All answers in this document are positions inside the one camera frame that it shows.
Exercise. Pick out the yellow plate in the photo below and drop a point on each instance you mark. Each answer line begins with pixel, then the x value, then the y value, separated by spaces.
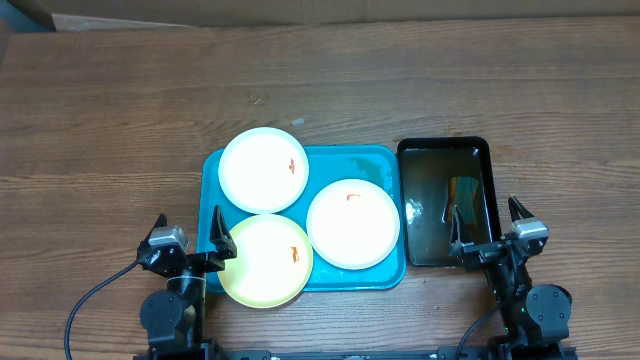
pixel 273 263

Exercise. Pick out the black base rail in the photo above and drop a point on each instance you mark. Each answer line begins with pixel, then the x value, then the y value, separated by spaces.
pixel 442 353

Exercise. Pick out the cardboard panel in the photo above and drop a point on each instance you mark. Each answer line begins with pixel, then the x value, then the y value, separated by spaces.
pixel 304 12

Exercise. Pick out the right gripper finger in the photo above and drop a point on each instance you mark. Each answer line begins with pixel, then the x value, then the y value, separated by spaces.
pixel 459 236
pixel 517 210

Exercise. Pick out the black water tray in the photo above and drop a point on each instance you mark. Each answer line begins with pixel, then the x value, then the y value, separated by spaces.
pixel 425 166

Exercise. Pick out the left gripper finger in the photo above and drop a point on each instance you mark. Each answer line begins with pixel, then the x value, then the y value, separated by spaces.
pixel 220 237
pixel 160 222

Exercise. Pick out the white plate with stain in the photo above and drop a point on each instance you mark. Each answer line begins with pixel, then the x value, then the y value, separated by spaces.
pixel 353 224

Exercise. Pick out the green yellow sponge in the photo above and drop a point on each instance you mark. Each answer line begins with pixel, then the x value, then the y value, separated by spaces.
pixel 461 192

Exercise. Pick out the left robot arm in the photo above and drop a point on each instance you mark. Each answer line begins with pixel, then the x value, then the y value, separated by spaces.
pixel 174 318

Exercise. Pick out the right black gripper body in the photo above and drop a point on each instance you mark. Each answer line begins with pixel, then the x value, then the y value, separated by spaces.
pixel 481 252

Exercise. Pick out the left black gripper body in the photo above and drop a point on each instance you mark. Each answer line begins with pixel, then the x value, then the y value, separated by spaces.
pixel 205 264

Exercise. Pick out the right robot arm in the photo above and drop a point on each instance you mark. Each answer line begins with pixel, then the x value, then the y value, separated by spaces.
pixel 535 316

